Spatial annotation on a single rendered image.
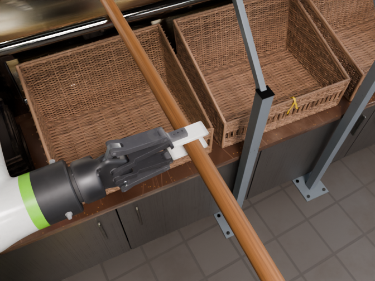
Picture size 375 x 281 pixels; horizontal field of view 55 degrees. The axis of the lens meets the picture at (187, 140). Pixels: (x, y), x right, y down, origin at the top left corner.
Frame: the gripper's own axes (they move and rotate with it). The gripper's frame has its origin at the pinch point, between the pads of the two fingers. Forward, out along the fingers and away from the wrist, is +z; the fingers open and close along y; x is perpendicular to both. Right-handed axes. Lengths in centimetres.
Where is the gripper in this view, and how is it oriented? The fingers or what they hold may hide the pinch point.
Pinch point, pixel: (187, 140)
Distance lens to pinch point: 63.9
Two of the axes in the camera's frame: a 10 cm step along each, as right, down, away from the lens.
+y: 0.0, 5.8, 8.1
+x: 4.4, 7.3, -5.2
